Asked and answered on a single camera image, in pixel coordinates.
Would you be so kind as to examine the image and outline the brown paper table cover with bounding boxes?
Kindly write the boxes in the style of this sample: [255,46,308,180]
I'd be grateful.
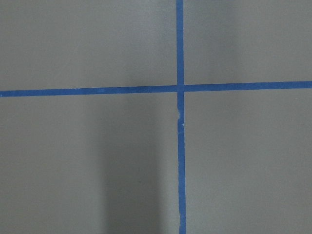
[0,0,312,234]

